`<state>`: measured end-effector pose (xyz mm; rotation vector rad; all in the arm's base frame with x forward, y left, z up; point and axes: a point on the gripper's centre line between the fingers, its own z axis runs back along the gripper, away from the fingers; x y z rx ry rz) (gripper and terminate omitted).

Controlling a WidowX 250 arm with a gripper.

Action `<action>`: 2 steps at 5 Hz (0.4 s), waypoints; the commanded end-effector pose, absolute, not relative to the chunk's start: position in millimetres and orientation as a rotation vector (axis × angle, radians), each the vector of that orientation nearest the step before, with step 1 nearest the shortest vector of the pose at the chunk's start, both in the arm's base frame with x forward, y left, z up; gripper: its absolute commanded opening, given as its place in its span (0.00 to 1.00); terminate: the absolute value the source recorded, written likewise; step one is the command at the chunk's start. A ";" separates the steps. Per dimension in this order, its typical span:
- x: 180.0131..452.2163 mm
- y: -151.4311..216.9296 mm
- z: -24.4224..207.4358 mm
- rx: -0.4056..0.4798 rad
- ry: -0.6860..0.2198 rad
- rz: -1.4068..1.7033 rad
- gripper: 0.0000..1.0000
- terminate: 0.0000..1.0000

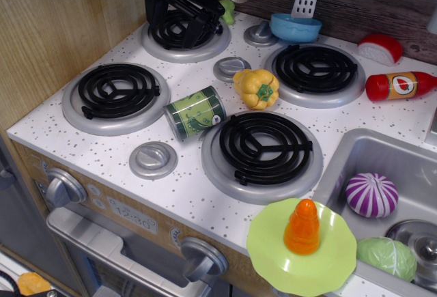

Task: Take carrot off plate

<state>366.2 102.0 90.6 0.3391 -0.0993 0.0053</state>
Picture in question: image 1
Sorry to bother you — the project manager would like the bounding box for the silver stovetop knob back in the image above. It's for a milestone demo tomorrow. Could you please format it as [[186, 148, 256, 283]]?
[[243, 20, 279, 47]]

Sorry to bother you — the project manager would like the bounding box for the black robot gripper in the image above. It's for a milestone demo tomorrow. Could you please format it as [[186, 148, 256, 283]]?
[[145, 0, 225, 49]]

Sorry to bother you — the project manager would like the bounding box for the green toy pea can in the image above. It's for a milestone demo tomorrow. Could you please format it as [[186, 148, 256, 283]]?
[[163, 86, 227, 141]]

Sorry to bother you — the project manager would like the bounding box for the yellow toy on floor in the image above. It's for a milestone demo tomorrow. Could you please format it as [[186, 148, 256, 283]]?
[[17, 272, 51, 296]]

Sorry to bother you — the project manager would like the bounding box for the silver stovetop knob front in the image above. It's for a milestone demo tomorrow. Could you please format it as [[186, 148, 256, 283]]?
[[129, 141, 178, 180]]

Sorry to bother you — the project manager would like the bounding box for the green toy broccoli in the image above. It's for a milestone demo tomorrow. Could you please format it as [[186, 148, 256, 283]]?
[[219, 0, 235, 26]]

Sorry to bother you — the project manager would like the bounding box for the light green plastic plate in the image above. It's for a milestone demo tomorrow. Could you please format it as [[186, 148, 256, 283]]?
[[246, 198, 356, 296]]

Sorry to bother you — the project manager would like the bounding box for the back right black burner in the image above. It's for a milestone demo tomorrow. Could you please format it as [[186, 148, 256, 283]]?
[[263, 44, 366, 109]]

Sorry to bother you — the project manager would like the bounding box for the silver oven knob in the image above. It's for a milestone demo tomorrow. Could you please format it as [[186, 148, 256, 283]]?
[[180, 237, 228, 282], [46, 167, 87, 208]]

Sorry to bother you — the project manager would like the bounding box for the green toy cabbage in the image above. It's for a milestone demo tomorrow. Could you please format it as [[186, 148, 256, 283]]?
[[356, 237, 417, 282]]

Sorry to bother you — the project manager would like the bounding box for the silver oven knob left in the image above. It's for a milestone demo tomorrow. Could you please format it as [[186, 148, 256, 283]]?
[[46, 167, 87, 208]]

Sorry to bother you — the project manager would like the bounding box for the front left black burner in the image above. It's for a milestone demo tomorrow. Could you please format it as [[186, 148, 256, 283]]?
[[62, 63, 170, 137]]

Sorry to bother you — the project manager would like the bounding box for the silver oven knob right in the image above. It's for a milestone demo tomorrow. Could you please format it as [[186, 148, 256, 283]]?
[[180, 237, 228, 282]]

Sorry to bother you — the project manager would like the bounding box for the front right black burner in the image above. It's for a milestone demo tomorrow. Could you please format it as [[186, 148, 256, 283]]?
[[201, 111, 323, 205]]

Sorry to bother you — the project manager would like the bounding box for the blue plastic bowl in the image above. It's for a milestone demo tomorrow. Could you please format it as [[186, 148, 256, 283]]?
[[270, 13, 322, 43]]

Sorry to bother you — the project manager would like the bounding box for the silver toy sink basin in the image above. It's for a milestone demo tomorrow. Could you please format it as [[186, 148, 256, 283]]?
[[313, 129, 436, 296]]

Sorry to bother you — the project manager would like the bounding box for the orange toy carrot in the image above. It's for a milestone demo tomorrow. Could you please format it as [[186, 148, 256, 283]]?
[[283, 199, 320, 255]]

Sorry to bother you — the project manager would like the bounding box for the silver pot lid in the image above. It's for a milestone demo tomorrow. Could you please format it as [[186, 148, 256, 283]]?
[[385, 220, 436, 293]]

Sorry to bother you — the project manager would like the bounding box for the silver stovetop knob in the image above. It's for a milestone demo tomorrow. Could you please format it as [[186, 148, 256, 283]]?
[[243, 20, 279, 47], [129, 141, 178, 180], [213, 57, 251, 83]]

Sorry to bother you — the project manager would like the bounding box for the yellow toy bell pepper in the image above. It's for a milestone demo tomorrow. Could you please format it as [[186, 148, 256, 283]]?
[[233, 69, 279, 110]]

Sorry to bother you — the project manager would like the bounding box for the black burner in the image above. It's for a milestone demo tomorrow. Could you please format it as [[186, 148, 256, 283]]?
[[141, 10, 231, 63], [201, 111, 323, 205], [263, 44, 366, 109], [62, 63, 170, 137]]

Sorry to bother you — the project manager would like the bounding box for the silver oven door handle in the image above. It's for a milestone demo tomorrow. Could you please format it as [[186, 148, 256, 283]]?
[[46, 208, 212, 296]]

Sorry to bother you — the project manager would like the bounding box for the silver stovetop knob middle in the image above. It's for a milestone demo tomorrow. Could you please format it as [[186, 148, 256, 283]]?
[[213, 57, 251, 83]]

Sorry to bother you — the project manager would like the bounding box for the red toy ketchup bottle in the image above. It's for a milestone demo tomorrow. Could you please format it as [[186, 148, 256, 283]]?
[[365, 72, 436, 102]]

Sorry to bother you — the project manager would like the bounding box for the back left black burner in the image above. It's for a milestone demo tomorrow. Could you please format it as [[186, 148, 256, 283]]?
[[141, 10, 231, 63]]

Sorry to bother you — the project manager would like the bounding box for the purple toy onion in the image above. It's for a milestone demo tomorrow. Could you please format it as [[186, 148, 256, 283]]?
[[345, 173, 399, 218]]

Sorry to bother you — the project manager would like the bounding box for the red and white toy cheese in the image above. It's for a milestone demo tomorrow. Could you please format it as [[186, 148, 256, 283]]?
[[357, 33, 404, 66]]

